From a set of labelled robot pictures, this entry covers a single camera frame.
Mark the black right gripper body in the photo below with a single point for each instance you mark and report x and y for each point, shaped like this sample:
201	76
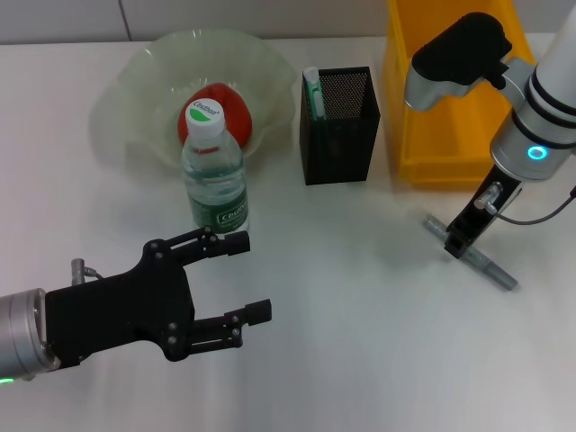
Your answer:
477	216

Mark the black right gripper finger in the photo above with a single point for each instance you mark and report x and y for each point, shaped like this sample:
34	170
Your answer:
458	246

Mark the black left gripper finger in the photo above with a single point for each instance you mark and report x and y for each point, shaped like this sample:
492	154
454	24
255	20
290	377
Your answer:
258	311
236	243

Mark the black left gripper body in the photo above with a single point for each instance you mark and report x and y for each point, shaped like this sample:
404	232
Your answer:
121	310

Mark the grey marker pen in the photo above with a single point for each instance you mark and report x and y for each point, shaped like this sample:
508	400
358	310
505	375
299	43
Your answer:
495	272

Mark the clear green-label water bottle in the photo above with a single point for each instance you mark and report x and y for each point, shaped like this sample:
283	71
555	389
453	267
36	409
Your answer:
216	180

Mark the red orange fruit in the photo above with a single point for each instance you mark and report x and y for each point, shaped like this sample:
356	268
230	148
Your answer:
238	117

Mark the mint green utility knife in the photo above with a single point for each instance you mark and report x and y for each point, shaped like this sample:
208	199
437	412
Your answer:
315	96

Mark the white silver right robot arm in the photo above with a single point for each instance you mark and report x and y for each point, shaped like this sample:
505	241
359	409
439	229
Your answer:
540	112

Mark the black mesh pen holder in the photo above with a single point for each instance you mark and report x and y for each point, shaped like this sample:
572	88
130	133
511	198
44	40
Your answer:
346	153

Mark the pale green glass fruit plate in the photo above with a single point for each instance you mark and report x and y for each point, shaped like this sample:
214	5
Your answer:
148	90

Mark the yellow plastic storage bin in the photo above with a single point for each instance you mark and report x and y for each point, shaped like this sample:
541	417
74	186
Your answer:
450	135

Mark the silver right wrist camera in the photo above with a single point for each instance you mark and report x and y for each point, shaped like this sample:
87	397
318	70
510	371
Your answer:
463	54

